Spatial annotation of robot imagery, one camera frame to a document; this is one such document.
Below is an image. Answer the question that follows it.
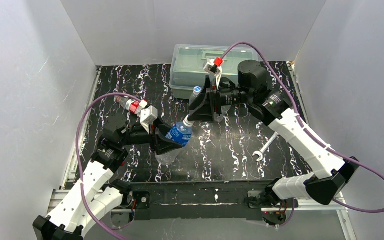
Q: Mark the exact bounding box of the clear unlabelled plastic bottle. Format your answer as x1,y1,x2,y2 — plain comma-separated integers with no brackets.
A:
215,105,231,122

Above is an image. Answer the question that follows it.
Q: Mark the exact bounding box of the blue label plastic bottle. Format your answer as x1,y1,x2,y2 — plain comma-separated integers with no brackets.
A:
156,114,195,166

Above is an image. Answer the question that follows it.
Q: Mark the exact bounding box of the blue white bottle cap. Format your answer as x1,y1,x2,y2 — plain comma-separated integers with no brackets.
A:
193,86,202,95

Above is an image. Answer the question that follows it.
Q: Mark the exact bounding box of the red label plastic bottle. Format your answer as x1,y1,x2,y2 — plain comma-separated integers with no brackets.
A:
114,96,144,115

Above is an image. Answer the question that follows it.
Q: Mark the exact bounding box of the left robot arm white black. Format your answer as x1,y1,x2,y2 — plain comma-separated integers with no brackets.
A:
32,116,183,240

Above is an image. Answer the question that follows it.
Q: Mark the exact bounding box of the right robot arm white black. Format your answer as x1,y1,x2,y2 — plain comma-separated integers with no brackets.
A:
188,58,358,205

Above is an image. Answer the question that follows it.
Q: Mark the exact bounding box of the translucent plastic storage box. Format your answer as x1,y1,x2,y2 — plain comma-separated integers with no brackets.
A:
169,44,259,100

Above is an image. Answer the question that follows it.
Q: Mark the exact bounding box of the silver open-end wrench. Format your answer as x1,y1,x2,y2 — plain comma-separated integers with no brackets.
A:
252,132,279,162

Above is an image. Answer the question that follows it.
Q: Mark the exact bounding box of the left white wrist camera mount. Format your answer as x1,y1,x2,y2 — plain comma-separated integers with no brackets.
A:
139,99,158,133

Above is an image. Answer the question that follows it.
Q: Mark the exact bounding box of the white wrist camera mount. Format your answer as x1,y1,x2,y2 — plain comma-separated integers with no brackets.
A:
139,99,158,133
203,57,224,89

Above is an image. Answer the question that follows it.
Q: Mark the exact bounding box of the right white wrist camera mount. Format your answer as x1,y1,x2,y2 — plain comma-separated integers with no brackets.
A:
203,57,224,89

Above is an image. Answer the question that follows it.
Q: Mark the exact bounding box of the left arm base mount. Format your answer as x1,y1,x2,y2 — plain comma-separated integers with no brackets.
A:
115,191,151,210

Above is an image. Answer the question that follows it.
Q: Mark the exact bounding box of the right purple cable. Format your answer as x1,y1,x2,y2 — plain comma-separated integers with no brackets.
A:
219,41,384,229

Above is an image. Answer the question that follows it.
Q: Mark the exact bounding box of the purple cable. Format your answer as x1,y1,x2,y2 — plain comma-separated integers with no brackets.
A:
219,41,384,229
75,92,147,240

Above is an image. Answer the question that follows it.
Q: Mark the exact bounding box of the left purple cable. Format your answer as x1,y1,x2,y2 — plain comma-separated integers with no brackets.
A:
75,92,147,240

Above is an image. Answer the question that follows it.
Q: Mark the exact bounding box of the aluminium frame rail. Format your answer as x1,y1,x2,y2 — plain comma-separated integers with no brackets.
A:
46,188,357,240

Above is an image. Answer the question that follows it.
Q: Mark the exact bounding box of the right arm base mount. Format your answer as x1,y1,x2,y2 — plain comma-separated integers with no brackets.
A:
244,190,299,228

